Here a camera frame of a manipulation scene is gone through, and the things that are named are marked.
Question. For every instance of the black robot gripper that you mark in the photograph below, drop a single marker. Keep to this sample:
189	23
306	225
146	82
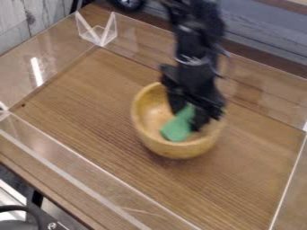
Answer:
191	84

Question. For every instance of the green rectangular block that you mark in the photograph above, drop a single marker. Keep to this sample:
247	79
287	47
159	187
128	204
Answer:
178	129

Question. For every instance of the brown wooden bowl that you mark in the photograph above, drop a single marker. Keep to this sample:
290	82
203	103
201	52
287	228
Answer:
150	116

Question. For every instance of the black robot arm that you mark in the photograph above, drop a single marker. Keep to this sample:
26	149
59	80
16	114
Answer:
197	25

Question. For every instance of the clear acrylic corner bracket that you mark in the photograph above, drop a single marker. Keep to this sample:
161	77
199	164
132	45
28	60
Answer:
98	35

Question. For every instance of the clear acrylic enclosure wall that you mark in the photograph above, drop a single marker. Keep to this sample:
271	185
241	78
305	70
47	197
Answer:
68	140

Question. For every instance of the black table leg bracket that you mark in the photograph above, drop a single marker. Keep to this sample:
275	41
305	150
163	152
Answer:
46	221

